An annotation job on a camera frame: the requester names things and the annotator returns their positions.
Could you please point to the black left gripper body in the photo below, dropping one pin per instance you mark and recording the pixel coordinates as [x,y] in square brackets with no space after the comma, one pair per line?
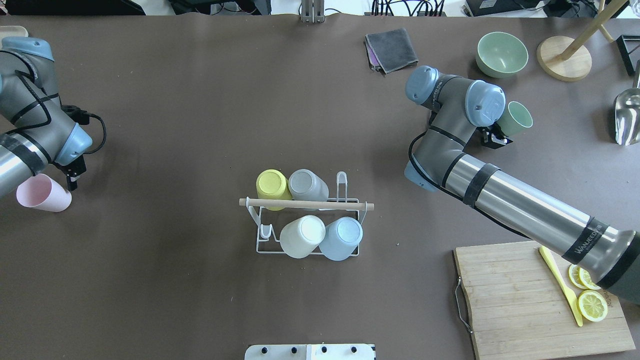
[74,171]

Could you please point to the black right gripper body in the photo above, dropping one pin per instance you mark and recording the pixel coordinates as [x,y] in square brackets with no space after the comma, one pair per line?
[496,134]

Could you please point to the green plastic cup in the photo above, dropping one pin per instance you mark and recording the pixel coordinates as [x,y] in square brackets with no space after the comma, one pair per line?
[515,119]

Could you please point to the pink plastic cup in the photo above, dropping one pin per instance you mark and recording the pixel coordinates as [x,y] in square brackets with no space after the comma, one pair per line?
[42,193]

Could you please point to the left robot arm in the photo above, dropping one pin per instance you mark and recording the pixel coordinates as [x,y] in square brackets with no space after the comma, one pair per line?
[45,131]

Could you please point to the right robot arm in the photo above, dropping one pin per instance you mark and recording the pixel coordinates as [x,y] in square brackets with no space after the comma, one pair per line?
[438,162]

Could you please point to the light blue plastic cup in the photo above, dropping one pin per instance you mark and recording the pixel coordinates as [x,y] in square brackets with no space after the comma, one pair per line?
[342,237]

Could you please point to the grey plastic cup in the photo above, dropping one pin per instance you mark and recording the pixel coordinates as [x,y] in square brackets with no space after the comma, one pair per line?
[304,185]

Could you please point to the yellow plastic cup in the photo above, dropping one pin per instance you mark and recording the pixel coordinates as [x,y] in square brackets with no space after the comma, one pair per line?
[272,184]

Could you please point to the white plastic cup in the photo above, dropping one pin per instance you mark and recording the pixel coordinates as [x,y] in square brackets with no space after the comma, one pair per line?
[299,238]

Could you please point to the green bowl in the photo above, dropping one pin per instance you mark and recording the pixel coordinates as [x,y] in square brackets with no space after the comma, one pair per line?
[501,55]

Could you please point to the wooden stand with round base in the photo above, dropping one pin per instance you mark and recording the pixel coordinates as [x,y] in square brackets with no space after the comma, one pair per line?
[567,59]

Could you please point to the yellow plastic knife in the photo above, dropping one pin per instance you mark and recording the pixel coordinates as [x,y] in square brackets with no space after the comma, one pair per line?
[568,293]

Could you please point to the grey folded cloth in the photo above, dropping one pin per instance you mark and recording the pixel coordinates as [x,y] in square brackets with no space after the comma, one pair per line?
[393,49]

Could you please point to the metal scoop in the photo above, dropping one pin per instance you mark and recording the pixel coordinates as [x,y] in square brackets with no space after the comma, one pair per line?
[627,112]

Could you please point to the purple cloth under grey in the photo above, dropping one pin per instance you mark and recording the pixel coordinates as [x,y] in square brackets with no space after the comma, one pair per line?
[372,58]

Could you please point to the beige plastic tray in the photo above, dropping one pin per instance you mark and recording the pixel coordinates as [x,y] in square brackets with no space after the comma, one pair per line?
[13,31]

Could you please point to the lemon slice hidden behind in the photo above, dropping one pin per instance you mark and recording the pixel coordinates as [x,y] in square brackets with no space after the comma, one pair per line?
[573,274]

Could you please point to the lemon slice upper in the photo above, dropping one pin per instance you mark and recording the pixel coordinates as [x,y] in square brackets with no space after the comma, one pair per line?
[586,280]

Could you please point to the lemon slice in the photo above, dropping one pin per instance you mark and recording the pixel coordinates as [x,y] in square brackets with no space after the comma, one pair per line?
[586,280]
[592,305]

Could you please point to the wooden cutting board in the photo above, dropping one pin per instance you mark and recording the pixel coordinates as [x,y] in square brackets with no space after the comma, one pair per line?
[517,311]

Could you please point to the lemon slice lower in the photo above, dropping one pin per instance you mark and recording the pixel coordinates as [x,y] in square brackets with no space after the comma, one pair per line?
[592,305]

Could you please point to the black frame object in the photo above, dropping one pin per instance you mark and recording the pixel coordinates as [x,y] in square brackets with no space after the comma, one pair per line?
[628,44]

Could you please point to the white wire cup rack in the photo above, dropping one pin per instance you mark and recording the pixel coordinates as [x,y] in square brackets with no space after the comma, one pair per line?
[270,216]

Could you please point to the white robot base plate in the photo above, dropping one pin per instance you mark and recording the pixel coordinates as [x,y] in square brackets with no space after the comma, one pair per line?
[320,351]

